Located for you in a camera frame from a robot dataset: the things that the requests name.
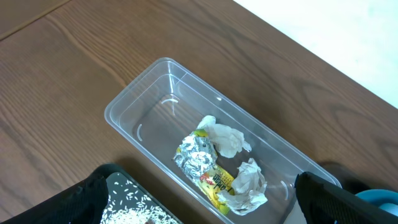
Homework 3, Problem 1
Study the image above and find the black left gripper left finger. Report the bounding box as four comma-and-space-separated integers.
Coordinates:
5, 175, 108, 224

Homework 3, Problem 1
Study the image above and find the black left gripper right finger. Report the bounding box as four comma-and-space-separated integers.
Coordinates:
295, 172, 397, 224

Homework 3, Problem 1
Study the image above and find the white tissue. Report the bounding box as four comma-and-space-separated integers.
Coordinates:
197, 115, 252, 159
217, 158, 268, 216

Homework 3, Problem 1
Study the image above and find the green snack wrapper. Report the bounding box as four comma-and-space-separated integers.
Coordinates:
173, 129, 234, 215

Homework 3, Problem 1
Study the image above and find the clear plastic waste bin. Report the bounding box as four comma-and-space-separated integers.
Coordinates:
104, 58, 338, 223

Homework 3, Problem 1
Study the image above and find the black tray with rice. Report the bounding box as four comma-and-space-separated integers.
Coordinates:
94, 164, 181, 224

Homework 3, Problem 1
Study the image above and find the pile of white rice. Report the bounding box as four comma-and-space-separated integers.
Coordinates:
99, 182, 180, 224

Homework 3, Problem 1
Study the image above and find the dark blue plate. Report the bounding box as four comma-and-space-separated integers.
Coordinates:
334, 189, 398, 224

